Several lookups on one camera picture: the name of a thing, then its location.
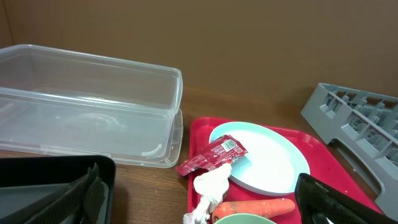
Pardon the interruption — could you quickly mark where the red serving tray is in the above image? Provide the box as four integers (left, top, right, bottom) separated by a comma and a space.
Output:
188, 117, 382, 224

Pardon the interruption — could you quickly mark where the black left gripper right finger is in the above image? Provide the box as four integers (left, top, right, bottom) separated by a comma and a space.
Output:
295, 173, 397, 224

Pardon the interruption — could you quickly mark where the grey dishwasher rack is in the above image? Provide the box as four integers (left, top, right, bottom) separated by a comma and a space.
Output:
301, 83, 397, 220

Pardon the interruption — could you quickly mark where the red snack wrapper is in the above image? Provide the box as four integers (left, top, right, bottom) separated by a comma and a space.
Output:
177, 135, 248, 176

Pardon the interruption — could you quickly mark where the white tissue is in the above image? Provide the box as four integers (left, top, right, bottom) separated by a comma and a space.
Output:
183, 163, 232, 224

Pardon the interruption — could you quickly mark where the light blue plate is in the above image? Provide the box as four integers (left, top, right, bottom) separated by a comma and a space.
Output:
209, 121, 310, 196

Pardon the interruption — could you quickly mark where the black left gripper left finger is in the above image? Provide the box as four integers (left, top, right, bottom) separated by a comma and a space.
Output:
1, 164, 105, 224

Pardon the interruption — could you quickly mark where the orange carrot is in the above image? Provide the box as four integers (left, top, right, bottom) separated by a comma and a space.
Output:
211, 198, 295, 223

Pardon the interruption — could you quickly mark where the green bowl with rice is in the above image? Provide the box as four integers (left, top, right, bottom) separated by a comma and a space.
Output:
215, 213, 276, 224

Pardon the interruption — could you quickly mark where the clear plastic bin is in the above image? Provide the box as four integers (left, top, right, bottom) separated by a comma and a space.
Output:
1, 45, 183, 168

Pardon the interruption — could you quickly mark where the black tray bin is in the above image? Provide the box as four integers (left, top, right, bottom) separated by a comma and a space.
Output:
1, 155, 116, 224

